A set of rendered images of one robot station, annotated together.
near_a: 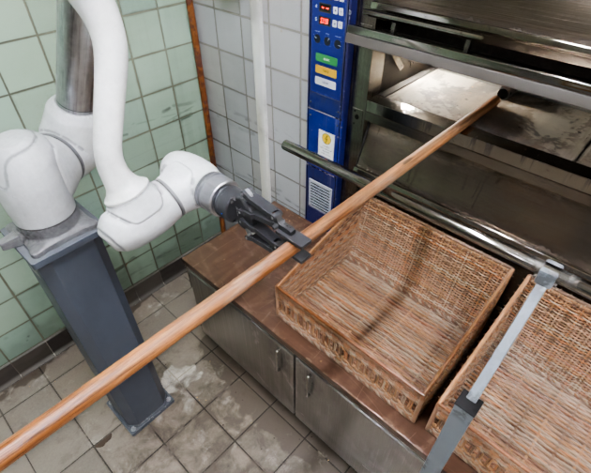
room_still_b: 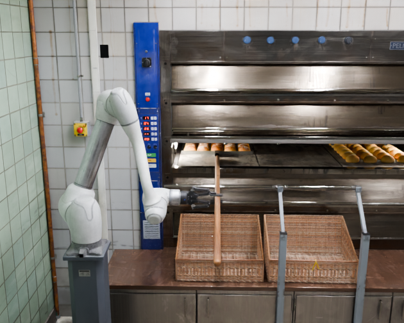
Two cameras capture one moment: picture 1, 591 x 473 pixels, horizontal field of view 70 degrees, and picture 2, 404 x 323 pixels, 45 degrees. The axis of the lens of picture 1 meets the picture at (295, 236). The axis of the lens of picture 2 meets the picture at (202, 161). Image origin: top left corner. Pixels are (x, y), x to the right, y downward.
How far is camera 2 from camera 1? 2.21 m
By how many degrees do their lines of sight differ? 45
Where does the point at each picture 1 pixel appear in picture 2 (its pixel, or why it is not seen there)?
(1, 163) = (90, 207)
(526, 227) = (255, 195)
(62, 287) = (102, 276)
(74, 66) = (96, 165)
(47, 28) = (6, 166)
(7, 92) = not seen: outside the picture
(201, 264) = (113, 282)
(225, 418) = not seen: outside the picture
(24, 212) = (95, 231)
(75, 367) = not seen: outside the picture
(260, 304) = (163, 281)
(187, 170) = (162, 190)
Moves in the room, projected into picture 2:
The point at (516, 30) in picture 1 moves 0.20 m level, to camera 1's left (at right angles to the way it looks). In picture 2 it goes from (229, 127) to (208, 131)
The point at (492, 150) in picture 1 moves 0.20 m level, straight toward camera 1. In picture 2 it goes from (233, 170) to (242, 178)
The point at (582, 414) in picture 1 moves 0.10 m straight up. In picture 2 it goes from (307, 257) to (308, 243)
